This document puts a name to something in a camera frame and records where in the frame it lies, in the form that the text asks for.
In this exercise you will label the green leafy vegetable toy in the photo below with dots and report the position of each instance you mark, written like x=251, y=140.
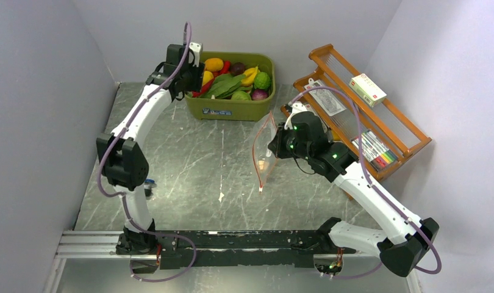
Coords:
x=225, y=85

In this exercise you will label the blue black pliers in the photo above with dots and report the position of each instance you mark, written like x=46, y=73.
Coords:
x=149, y=184

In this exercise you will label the clear zip top bag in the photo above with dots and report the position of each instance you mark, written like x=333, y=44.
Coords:
x=262, y=158

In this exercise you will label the dark purple fruit toy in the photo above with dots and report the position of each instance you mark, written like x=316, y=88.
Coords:
x=237, y=68

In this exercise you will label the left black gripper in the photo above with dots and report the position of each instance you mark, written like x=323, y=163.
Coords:
x=198, y=72

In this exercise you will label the green custard apple toy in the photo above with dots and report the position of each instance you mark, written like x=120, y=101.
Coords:
x=262, y=81

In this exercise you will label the white green box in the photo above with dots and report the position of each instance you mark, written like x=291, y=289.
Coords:
x=367, y=90

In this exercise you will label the green round cabbage toy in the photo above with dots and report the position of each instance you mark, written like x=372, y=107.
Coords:
x=241, y=96

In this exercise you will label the green plastic bin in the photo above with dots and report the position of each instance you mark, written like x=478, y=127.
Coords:
x=229, y=109

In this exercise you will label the small red chili toy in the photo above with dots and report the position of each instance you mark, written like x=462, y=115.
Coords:
x=225, y=68

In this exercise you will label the yellow banana toy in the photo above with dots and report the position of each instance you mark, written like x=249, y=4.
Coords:
x=250, y=75

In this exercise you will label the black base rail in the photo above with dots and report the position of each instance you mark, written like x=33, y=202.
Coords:
x=179, y=249

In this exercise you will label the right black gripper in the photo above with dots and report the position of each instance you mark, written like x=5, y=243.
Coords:
x=276, y=145

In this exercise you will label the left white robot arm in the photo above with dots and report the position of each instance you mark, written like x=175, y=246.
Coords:
x=123, y=167

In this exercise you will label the red chili pepper toy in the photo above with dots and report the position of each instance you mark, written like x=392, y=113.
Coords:
x=204, y=89

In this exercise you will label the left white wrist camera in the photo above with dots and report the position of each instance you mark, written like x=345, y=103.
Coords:
x=196, y=50

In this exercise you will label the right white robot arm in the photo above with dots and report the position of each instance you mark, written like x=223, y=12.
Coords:
x=403, y=238

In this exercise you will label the white packaged card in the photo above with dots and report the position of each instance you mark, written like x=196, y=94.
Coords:
x=325, y=98

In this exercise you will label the colour marker pen set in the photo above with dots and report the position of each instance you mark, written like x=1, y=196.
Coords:
x=376, y=152

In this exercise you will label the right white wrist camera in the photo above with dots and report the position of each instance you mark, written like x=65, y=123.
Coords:
x=293, y=110

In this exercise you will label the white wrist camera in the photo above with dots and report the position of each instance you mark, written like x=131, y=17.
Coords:
x=196, y=50
x=293, y=110

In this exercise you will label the purple onion toy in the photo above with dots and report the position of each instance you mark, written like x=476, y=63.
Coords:
x=259, y=94

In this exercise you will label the orange wooden rack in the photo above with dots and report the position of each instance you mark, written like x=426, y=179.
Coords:
x=387, y=122

